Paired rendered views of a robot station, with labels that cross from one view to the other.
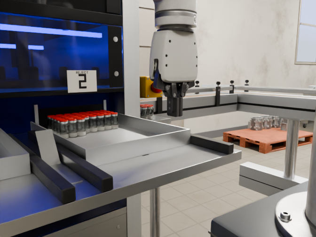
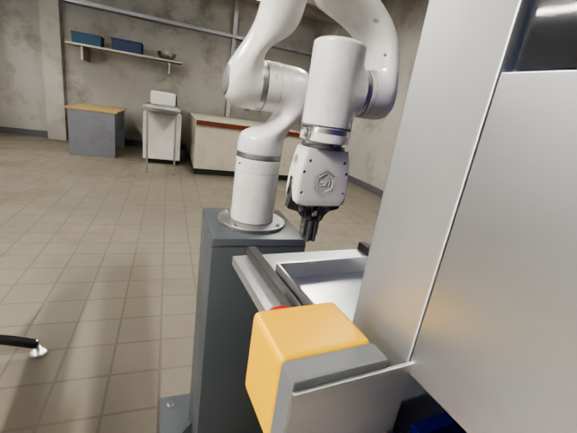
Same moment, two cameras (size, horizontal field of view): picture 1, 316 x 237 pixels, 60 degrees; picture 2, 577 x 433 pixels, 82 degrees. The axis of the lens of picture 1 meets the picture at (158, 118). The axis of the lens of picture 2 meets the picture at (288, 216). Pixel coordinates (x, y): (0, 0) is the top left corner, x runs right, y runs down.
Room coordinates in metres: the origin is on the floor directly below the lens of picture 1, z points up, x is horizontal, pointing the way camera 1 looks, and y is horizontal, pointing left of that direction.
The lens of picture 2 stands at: (1.15, 0.04, 1.18)
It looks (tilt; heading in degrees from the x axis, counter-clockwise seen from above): 18 degrees down; 192
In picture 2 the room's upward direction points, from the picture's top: 9 degrees clockwise
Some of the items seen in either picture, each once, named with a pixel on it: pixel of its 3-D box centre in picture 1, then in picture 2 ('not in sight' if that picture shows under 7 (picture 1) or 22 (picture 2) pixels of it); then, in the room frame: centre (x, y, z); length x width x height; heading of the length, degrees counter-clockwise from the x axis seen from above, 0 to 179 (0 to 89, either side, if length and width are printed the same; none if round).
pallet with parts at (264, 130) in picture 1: (269, 130); not in sight; (3.99, -1.66, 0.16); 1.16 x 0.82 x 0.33; 123
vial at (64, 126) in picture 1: (64, 129); not in sight; (0.67, 0.23, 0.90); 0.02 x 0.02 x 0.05
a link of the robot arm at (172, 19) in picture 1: (176, 22); (323, 135); (0.57, -0.04, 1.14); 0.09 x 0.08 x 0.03; 129
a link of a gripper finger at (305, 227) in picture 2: (180, 99); (301, 222); (0.58, -0.05, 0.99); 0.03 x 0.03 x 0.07; 39
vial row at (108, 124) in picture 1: (89, 123); not in sight; (0.74, 0.19, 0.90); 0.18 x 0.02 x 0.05; 130
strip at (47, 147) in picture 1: (56, 154); not in sight; (0.45, 0.17, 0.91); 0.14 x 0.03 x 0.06; 38
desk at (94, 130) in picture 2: not in sight; (100, 129); (-3.99, -4.69, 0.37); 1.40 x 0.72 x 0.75; 33
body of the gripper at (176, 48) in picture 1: (175, 54); (318, 172); (0.57, -0.04, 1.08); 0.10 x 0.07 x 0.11; 129
